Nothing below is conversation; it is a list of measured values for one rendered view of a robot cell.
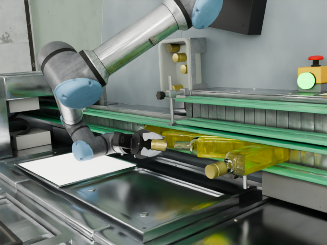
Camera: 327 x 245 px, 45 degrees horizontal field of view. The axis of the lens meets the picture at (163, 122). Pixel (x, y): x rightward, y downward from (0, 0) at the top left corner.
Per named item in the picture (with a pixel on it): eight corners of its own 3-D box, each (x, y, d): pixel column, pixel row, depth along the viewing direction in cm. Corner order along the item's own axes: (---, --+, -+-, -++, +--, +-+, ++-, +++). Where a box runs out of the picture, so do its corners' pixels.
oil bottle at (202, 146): (263, 155, 116) (192, 152, 123) (263, 136, 115) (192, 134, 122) (261, 161, 111) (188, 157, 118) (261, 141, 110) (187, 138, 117)
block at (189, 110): (198, 113, 145) (184, 116, 141) (197, 88, 143) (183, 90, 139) (206, 114, 142) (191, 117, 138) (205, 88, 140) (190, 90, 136)
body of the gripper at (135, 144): (160, 135, 136) (140, 134, 146) (140, 131, 131) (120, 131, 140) (158, 157, 136) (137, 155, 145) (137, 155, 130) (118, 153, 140)
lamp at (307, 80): (301, 88, 110) (295, 89, 108) (301, 72, 109) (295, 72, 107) (316, 88, 106) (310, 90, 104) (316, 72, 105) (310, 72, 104)
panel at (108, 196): (88, 154, 183) (13, 170, 162) (87, 148, 182) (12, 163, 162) (239, 203, 113) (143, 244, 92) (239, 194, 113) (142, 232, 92)
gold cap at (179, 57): (180, 52, 154) (172, 53, 152) (186, 52, 152) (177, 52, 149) (181, 61, 155) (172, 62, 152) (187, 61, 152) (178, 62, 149)
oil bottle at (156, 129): (189, 141, 141) (153, 134, 158) (188, 126, 141) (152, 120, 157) (177, 144, 138) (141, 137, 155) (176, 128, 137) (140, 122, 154)
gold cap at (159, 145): (166, 149, 127) (153, 148, 127) (167, 139, 126) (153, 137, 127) (164, 152, 123) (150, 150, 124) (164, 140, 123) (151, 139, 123)
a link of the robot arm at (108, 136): (97, 154, 152) (115, 149, 157) (112, 156, 143) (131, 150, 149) (93, 134, 151) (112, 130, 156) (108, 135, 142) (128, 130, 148)
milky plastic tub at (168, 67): (177, 96, 162) (160, 98, 157) (174, 40, 158) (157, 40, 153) (208, 97, 149) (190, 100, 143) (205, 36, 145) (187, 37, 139)
